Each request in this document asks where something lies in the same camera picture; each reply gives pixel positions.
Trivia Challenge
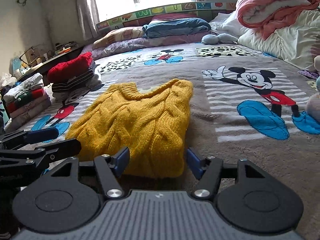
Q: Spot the pink folded blanket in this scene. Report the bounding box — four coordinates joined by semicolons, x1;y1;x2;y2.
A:
236;0;320;40

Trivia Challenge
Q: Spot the purple cloth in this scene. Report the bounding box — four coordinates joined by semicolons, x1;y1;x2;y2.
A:
298;69;319;81

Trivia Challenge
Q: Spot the yellow knit sweater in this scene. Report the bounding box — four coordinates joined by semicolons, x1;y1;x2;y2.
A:
65;78;194;178

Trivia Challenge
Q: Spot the white duvet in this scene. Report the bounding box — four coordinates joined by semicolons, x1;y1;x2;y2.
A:
209;9;320;71

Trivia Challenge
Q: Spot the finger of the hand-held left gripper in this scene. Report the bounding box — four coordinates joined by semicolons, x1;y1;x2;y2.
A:
0;138;82;178
0;127;60;151

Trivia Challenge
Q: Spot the cluttered dark side table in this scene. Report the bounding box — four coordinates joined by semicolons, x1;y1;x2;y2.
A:
10;42;85;85

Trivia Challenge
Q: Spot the pale pink plush toy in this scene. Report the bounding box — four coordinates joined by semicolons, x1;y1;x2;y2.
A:
305;93;320;124

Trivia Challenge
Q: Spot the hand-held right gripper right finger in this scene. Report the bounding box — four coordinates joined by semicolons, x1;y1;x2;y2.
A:
186;147;271;201

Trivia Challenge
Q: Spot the cartoon mouse printed blanket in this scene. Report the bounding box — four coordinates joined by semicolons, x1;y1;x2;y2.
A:
4;42;320;240

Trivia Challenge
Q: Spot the colourful picture foam board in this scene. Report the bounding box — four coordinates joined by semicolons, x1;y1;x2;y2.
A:
96;1;238;32

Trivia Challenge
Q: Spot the red knit sweater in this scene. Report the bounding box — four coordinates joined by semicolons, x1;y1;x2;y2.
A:
47;52;93;83

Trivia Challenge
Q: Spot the beige curtain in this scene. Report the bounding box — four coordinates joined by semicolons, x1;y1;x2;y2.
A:
74;0;98;42

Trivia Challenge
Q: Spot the stack of pale folded clothes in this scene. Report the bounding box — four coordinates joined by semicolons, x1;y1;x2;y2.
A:
3;72;52;126

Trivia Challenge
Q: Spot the blue folded blanket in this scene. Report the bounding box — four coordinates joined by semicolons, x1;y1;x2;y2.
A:
142;17;212;39

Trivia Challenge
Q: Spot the grey plush toy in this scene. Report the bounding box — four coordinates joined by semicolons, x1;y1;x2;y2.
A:
201;33;238;45

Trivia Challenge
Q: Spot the stack of striped folded clothes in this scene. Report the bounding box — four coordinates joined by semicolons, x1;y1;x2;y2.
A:
51;61;103;103

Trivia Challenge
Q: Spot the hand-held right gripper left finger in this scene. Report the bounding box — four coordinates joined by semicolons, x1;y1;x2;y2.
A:
49;146;131;200

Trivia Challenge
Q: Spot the patterned pillow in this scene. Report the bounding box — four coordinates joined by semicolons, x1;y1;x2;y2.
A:
92;26;147;50

